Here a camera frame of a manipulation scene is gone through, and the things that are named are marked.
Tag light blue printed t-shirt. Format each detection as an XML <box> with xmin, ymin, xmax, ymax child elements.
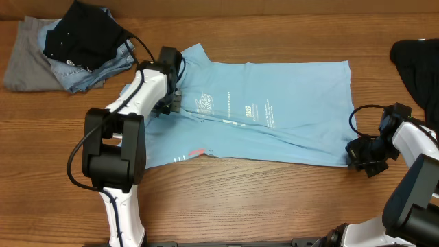
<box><xmin>145</xmin><ymin>44</ymin><xmax>355</xmax><ymax>168</ymax></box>

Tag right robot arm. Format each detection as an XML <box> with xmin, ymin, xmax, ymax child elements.
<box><xmin>313</xmin><ymin>103</ymin><xmax>438</xmax><ymax>247</ymax></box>

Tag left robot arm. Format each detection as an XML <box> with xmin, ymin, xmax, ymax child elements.
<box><xmin>82</xmin><ymin>47</ymin><xmax>185</xmax><ymax>246</ymax></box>

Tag folded blue denim jeans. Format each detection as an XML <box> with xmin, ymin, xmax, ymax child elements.
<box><xmin>37</xmin><ymin>7</ymin><xmax>134</xmax><ymax>93</ymax></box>

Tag black folded garment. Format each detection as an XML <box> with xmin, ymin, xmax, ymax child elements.
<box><xmin>43</xmin><ymin>1</ymin><xmax>130</xmax><ymax>71</ymax></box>

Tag black garment at right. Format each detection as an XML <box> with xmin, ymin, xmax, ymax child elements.
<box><xmin>390</xmin><ymin>39</ymin><xmax>438</xmax><ymax>131</ymax></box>

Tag grey folded garment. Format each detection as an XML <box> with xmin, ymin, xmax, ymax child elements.
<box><xmin>2</xmin><ymin>16</ymin><xmax>106</xmax><ymax>93</ymax></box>

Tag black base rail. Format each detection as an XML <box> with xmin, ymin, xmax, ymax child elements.
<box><xmin>145</xmin><ymin>237</ymin><xmax>318</xmax><ymax>247</ymax></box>

